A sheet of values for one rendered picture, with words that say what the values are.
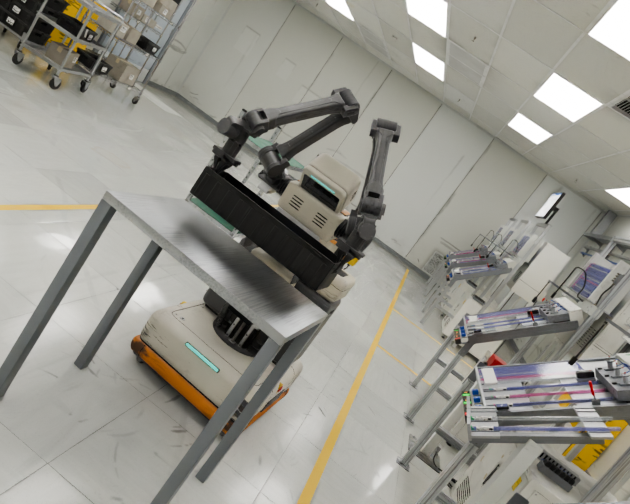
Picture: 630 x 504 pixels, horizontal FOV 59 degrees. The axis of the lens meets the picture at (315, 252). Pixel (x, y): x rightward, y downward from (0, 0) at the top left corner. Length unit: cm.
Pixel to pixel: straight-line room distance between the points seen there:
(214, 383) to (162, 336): 31
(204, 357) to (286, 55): 1005
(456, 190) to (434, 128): 129
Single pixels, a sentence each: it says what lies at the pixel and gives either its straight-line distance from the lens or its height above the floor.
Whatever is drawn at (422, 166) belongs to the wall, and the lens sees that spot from 1126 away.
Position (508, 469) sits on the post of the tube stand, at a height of 67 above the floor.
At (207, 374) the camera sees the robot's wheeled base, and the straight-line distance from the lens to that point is 242.
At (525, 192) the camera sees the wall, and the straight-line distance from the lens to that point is 1136.
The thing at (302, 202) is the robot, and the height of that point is 102.
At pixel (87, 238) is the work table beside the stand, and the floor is 64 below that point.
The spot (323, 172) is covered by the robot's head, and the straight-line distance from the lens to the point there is 219.
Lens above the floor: 132
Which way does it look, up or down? 11 degrees down
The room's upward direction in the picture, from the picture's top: 35 degrees clockwise
